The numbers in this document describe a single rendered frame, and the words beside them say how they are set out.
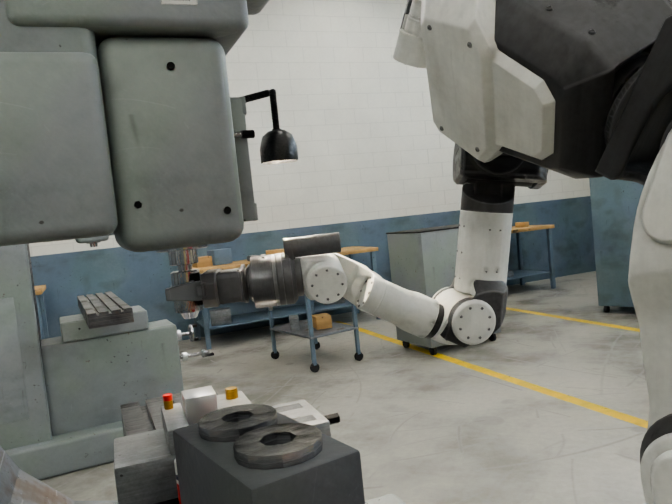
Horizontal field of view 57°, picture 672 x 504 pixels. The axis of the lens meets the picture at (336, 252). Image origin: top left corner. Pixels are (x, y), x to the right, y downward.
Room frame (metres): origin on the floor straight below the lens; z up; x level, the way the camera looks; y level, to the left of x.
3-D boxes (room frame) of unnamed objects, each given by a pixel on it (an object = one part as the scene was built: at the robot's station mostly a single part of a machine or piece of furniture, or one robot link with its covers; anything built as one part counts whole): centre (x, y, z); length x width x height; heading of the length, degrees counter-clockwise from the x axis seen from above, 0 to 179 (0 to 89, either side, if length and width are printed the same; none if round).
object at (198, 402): (1.03, 0.26, 1.03); 0.06 x 0.05 x 0.06; 20
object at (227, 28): (1.01, 0.29, 1.68); 0.34 x 0.24 x 0.10; 112
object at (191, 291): (0.99, 0.25, 1.24); 0.06 x 0.02 x 0.03; 94
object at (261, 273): (1.03, 0.16, 1.23); 0.13 x 0.12 x 0.10; 4
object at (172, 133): (1.02, 0.26, 1.47); 0.21 x 0.19 x 0.32; 22
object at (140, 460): (1.04, 0.23, 0.97); 0.35 x 0.15 x 0.11; 110
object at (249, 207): (1.06, 0.15, 1.45); 0.04 x 0.04 x 0.21; 22
